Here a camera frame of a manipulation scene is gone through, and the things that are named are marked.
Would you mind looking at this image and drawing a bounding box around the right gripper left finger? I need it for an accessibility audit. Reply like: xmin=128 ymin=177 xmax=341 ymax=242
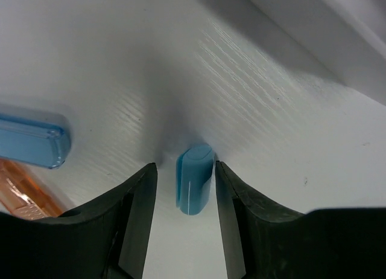
xmin=1 ymin=163 xmax=157 ymax=278

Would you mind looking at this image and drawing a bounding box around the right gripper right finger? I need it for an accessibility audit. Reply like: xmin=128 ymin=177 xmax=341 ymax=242
xmin=215 ymin=161 xmax=385 ymax=278

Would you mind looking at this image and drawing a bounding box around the light blue marker cap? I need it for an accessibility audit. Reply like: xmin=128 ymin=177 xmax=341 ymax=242
xmin=176 ymin=144 xmax=215 ymax=216

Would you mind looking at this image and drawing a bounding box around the orange highlighter marker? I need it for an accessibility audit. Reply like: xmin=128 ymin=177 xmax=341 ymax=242
xmin=1 ymin=159 xmax=74 ymax=220

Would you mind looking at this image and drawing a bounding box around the blue highlighter marker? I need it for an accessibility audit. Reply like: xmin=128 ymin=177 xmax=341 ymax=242
xmin=1 ymin=103 xmax=72 ymax=169

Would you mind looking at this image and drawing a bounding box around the white organizer tray right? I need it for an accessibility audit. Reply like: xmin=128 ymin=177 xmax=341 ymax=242
xmin=250 ymin=0 xmax=385 ymax=104

